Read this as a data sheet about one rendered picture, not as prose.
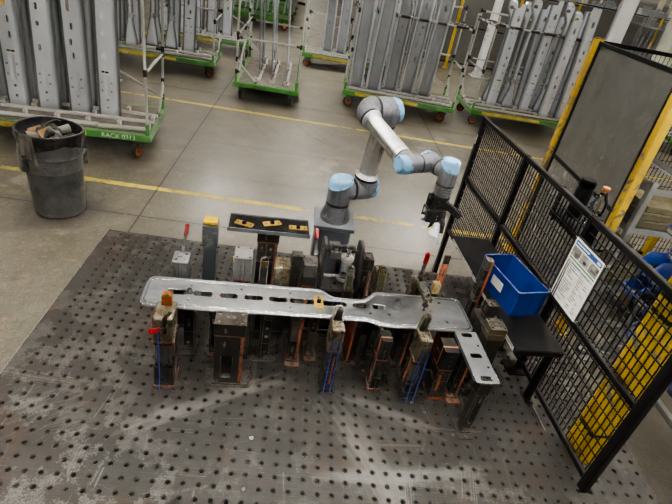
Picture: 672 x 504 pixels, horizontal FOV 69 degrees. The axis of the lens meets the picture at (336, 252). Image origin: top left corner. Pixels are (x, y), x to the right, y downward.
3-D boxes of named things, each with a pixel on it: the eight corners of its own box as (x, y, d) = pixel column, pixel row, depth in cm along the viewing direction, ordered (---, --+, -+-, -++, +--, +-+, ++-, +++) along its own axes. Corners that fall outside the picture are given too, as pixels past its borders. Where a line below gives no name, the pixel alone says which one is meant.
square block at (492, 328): (464, 389, 221) (491, 329, 202) (459, 376, 227) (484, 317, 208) (481, 390, 222) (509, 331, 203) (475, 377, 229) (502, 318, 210)
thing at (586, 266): (572, 326, 199) (607, 263, 182) (547, 292, 217) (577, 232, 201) (577, 326, 199) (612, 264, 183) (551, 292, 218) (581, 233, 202)
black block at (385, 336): (365, 395, 208) (380, 344, 193) (361, 376, 217) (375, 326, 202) (383, 395, 210) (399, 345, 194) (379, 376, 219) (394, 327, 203)
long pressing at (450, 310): (135, 310, 186) (135, 307, 186) (149, 276, 205) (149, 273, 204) (475, 333, 209) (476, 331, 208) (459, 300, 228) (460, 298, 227)
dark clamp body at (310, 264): (289, 333, 233) (300, 267, 213) (289, 315, 244) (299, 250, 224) (312, 334, 235) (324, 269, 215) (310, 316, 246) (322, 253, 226)
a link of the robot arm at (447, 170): (452, 154, 198) (466, 163, 192) (444, 179, 203) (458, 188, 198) (437, 155, 194) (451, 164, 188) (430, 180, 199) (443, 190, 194)
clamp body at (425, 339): (396, 403, 207) (417, 343, 189) (391, 382, 217) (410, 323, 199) (417, 404, 209) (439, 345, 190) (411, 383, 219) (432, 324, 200)
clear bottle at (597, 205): (583, 232, 208) (604, 190, 198) (575, 224, 214) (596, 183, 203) (596, 233, 209) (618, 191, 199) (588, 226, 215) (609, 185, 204)
